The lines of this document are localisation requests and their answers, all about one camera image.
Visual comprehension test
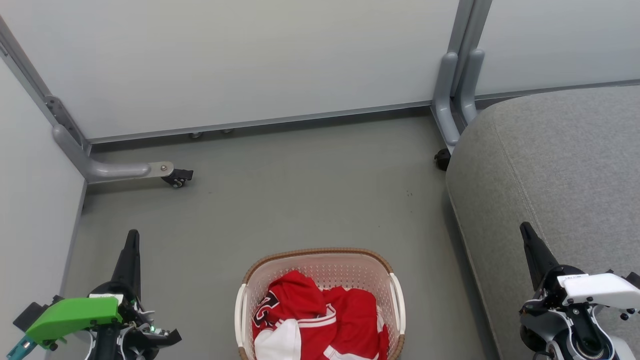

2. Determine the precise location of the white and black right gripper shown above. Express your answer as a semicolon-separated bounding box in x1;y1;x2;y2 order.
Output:
519;221;640;312

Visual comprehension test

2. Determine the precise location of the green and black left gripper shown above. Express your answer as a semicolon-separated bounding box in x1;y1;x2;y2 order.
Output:
25;229;152;351

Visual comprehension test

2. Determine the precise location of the red jersey with black print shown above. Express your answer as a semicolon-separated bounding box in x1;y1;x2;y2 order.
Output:
252;270;329;342

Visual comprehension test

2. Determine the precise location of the grey fabric sofa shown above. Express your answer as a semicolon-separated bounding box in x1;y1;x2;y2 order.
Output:
445;85;640;360

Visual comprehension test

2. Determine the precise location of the long grey partition leg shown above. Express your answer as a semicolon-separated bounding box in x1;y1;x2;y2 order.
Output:
52;124;175;184

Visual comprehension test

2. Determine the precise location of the teal plastic piece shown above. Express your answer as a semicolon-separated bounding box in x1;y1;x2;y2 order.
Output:
6;336;37;360

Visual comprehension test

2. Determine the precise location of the grey curved partition leg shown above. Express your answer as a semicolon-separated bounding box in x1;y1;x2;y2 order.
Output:
431;51;462;149
459;47;486;127

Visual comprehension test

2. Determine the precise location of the cream plastic laundry basket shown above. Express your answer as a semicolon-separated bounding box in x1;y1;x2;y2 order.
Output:
234;247;407;360

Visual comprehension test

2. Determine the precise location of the grey slanted partition frame post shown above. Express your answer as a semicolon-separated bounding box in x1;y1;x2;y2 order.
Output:
0;15;92;153

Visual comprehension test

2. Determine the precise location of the grey partition post pair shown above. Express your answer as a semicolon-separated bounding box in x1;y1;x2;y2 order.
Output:
449;0;494;98

